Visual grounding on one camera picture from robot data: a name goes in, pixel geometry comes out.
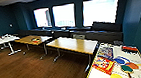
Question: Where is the dark bench sofa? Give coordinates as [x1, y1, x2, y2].
[16, 19, 125, 53]

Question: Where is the red black flat item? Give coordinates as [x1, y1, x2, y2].
[121, 44, 139, 54]

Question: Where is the yellow side table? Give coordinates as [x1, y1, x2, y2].
[13, 33, 55, 62]

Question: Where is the bright wall window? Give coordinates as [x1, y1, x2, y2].
[51, 2, 77, 30]
[80, 0, 122, 28]
[32, 7, 52, 29]

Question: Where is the orange paddle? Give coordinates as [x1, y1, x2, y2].
[125, 61, 140, 71]

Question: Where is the small white-legged table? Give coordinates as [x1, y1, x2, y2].
[0, 32, 23, 58]

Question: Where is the yellow paddle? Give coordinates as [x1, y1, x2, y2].
[109, 72, 125, 78]

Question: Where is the teal paddle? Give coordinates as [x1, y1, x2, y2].
[119, 64, 135, 78]

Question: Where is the long white-top table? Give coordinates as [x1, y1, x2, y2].
[45, 32, 102, 77]

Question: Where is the grey rectangular panel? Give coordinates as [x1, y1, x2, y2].
[72, 33, 87, 42]

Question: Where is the blue flat item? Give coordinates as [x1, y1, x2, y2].
[112, 54, 131, 68]

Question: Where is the colourful snack bag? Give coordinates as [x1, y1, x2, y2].
[90, 55, 117, 78]

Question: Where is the blue printed game box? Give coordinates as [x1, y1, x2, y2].
[96, 45, 116, 61]

